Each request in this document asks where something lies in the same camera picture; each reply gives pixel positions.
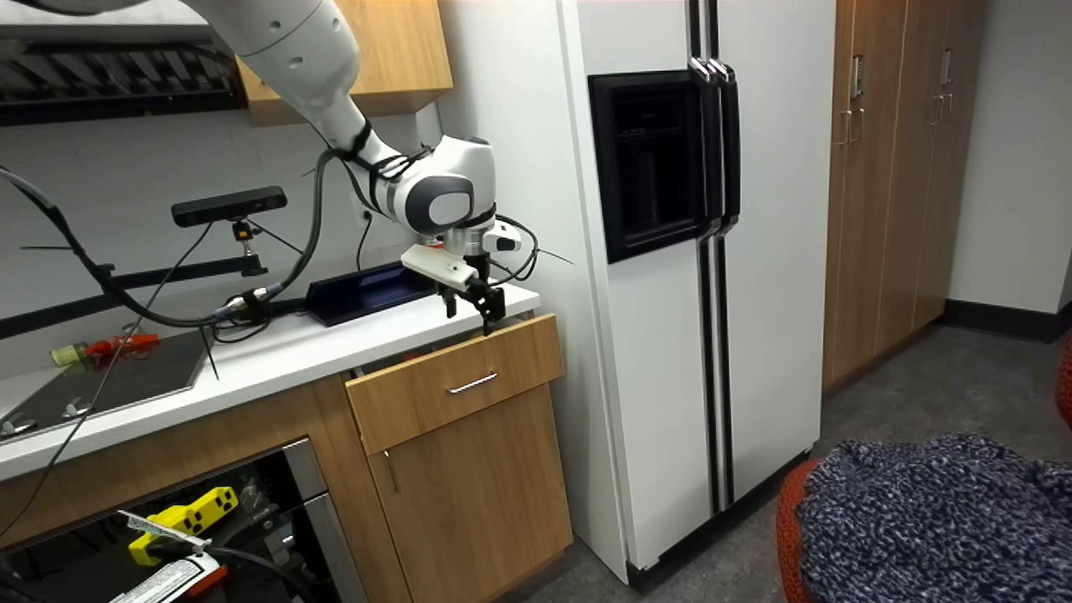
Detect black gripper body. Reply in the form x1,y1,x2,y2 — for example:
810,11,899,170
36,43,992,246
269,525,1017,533
449,251,504,295

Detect wooden drawer with metal handle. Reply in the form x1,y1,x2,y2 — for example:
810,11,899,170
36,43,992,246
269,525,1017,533
342,312,571,459

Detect wooden cabinet door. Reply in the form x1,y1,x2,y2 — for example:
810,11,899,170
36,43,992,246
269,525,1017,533
362,383,579,603

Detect tall wooden cabinet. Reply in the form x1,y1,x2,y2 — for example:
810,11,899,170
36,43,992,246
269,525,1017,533
820,0,995,395

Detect dark blue tray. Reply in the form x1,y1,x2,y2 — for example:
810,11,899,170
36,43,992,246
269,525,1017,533
305,263,449,327

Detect white speckled countertop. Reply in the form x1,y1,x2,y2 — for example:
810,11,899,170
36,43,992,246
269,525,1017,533
0,283,542,485

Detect yellow power splitter plug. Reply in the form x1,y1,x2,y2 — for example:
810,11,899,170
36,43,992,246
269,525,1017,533
124,484,241,569

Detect red and green tool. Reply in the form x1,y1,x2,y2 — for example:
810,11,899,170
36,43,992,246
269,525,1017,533
47,327,166,373

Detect black cooktop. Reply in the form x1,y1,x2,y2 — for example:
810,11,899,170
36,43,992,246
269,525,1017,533
0,327,211,443

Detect orange office chair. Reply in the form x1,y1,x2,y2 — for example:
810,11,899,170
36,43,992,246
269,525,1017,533
773,331,1072,603

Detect blue knit sweater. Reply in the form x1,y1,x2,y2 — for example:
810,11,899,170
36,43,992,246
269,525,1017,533
797,433,1072,603

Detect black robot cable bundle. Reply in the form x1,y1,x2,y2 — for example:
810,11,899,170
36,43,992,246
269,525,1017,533
0,148,371,331

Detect wooden wall cabinet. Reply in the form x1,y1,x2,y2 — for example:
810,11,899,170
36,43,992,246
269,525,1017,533
232,0,459,127

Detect black stereo camera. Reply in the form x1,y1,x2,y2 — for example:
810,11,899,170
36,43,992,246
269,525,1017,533
166,186,292,231

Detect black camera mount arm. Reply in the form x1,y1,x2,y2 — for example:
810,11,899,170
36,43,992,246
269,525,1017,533
0,221,276,341

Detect wooden base cabinet frame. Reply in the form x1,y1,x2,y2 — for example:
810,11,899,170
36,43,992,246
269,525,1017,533
0,375,411,603

